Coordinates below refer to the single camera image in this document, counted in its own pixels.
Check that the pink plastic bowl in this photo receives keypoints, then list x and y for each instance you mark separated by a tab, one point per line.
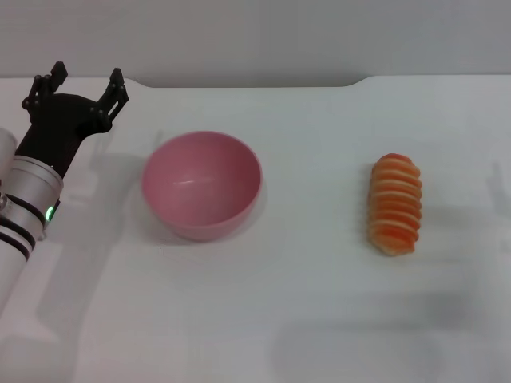
199	179

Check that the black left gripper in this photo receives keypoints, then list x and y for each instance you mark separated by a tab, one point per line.
56	127

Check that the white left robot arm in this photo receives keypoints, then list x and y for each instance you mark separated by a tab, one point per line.
28	187

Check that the ridged golden bread loaf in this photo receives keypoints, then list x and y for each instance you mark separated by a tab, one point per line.
395	203

